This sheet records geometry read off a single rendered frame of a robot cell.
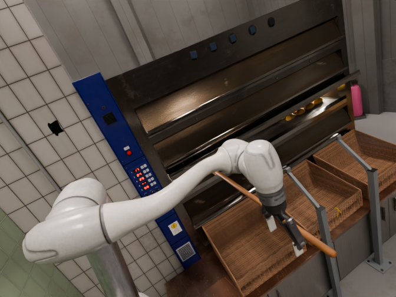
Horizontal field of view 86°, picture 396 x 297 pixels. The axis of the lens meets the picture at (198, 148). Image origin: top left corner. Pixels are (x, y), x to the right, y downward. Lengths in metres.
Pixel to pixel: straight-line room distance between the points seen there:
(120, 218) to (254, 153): 0.39
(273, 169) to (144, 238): 1.28
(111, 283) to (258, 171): 0.62
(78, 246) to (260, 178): 0.49
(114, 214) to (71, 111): 0.94
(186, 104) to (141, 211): 1.01
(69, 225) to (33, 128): 0.95
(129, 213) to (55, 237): 0.16
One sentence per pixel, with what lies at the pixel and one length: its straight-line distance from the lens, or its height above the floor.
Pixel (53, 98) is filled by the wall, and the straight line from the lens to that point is 1.43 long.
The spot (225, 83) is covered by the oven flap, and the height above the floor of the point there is 1.78.
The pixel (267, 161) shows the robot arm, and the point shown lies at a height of 1.70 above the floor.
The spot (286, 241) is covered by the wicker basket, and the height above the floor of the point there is 0.59.
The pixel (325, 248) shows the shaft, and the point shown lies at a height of 1.21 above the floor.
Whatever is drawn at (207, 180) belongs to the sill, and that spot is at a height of 1.18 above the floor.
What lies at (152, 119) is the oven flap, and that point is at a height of 1.78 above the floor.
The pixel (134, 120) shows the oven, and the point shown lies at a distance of 1.41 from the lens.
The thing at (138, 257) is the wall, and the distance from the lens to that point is 1.83.
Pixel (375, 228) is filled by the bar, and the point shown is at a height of 0.42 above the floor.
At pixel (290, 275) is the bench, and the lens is 1.75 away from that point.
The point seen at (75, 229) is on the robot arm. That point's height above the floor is 1.79.
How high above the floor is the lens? 2.02
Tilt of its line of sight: 22 degrees down
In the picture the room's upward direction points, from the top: 23 degrees counter-clockwise
